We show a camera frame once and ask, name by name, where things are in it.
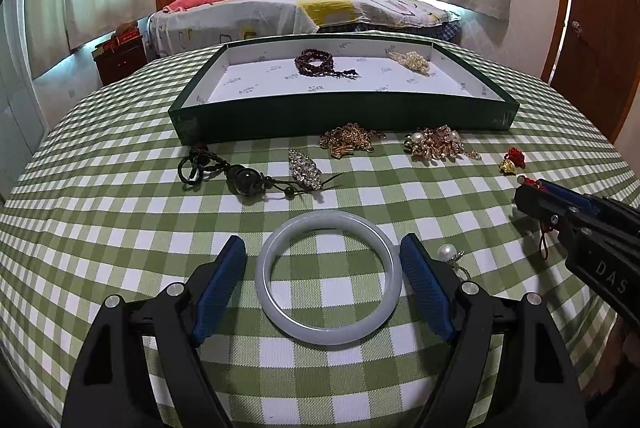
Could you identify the patterned white bed sheet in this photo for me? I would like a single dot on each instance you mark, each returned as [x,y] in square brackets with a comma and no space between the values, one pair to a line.
[280,13]

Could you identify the brown wooden door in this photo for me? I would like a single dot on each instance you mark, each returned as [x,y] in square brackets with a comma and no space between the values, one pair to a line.
[600,33]

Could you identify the green cardboard tray box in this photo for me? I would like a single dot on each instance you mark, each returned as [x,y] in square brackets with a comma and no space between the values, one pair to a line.
[300,120]

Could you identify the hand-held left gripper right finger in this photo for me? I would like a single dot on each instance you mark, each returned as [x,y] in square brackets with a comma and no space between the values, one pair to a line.
[425,288]

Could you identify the brown plush toy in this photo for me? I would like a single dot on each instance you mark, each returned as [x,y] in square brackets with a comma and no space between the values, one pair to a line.
[127,27]

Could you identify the dark wooden nightstand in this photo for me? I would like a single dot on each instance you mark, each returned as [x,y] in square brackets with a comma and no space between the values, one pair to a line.
[122,65]

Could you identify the pale jade bangle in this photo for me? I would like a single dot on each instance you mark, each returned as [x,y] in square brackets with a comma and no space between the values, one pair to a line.
[263,278]

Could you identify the cream pearl jewellery piece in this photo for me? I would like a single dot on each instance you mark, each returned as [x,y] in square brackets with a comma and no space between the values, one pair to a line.
[412,62]

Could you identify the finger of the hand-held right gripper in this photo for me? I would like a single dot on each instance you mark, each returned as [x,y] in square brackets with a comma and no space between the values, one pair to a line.
[542,205]
[565,194]

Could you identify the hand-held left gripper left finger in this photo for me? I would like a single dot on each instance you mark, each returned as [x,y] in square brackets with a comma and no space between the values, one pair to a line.
[220,288]

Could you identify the green checkered tablecloth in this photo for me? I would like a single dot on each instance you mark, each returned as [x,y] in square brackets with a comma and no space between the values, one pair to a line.
[125,208]

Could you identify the rhinestone leaf brooch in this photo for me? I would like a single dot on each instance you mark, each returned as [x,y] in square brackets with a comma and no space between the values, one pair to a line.
[305,170]

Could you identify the gold pearl flower brooch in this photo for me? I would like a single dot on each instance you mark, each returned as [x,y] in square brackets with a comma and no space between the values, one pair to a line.
[435,145]

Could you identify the red box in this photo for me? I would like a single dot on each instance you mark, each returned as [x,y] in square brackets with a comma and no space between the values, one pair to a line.
[122,40]

